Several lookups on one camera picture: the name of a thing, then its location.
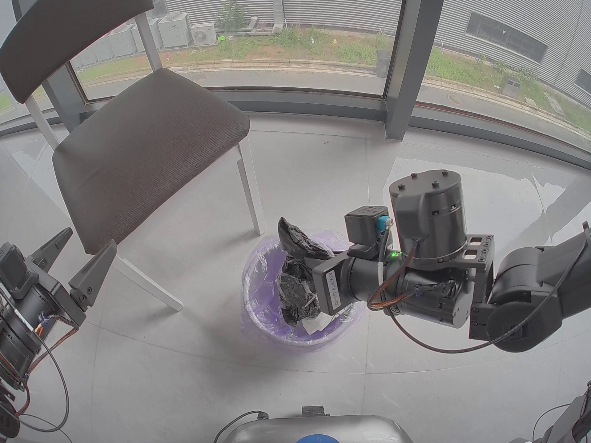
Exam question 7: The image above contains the black plastic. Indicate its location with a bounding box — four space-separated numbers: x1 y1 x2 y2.
276 216 336 327

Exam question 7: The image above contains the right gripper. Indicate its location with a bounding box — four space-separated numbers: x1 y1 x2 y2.
312 255 403 317

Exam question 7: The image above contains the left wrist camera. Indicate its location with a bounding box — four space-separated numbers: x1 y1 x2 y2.
0 243 40 300

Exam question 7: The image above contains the white trash bin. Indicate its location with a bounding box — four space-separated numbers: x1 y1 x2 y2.
242 247 365 347

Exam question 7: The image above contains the purple plastic bag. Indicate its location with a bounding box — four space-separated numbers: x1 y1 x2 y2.
240 230 370 353

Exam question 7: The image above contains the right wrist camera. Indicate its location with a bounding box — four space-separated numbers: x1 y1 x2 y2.
344 205 395 261

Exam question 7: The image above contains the clear printed wrapper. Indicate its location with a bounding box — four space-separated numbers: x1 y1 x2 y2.
302 317 331 337

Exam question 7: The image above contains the dark padded white chair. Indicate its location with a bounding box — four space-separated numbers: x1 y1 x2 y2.
0 0 267 313

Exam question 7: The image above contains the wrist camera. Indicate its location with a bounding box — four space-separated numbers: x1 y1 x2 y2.
0 243 40 300
344 205 395 261

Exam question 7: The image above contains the window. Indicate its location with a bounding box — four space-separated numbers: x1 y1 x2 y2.
0 0 591 170

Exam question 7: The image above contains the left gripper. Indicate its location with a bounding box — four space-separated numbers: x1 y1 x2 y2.
9 227 117 337

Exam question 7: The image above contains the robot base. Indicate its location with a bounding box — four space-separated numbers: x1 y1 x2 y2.
226 405 414 443

